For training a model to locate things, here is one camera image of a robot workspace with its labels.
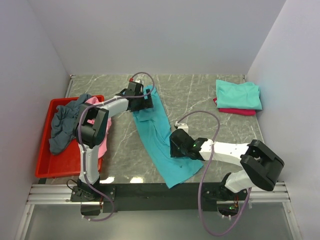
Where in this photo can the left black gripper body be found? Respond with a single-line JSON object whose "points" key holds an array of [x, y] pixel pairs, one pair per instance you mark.
{"points": [[139, 103]]}

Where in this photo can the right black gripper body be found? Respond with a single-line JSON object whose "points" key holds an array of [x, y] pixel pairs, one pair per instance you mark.
{"points": [[176, 151]]}

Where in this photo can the cyan blue t-shirt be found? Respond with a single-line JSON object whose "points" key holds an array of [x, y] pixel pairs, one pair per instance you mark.
{"points": [[154, 130]]}

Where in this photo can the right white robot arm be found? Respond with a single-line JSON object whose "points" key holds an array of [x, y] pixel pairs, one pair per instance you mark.
{"points": [[260, 166]]}

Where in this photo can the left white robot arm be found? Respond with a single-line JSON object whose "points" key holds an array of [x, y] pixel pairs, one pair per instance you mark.
{"points": [[91, 126]]}

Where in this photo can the pink t-shirt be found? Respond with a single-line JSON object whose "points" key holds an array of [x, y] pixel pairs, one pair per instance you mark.
{"points": [[103, 146]]}

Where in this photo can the folded magenta t-shirt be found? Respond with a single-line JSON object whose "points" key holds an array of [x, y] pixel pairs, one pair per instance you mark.
{"points": [[242, 112]]}

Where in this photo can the dark grey t-shirt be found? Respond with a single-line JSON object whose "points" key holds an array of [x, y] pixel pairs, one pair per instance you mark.
{"points": [[62, 124]]}

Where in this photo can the folded mint green t-shirt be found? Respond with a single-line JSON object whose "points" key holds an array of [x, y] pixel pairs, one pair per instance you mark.
{"points": [[238, 96]]}

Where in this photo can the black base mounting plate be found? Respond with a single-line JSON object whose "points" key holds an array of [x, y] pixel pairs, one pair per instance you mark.
{"points": [[157, 196]]}

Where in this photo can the red plastic bin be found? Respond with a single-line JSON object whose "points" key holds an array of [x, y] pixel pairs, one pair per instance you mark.
{"points": [[65, 164]]}

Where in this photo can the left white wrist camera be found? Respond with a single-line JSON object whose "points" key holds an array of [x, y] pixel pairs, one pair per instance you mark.
{"points": [[136, 80]]}

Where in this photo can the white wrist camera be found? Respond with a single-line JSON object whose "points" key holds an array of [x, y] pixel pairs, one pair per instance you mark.
{"points": [[182, 126], [136, 80]]}

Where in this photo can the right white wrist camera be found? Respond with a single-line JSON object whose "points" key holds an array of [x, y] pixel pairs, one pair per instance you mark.
{"points": [[182, 126]]}

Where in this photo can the aluminium frame rail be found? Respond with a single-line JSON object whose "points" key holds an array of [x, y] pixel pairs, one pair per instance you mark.
{"points": [[56, 194]]}

